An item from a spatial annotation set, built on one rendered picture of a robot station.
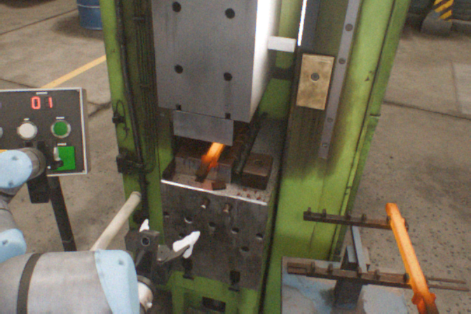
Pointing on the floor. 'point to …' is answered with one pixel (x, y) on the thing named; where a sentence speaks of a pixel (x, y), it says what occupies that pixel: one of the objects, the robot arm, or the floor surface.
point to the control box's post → (61, 213)
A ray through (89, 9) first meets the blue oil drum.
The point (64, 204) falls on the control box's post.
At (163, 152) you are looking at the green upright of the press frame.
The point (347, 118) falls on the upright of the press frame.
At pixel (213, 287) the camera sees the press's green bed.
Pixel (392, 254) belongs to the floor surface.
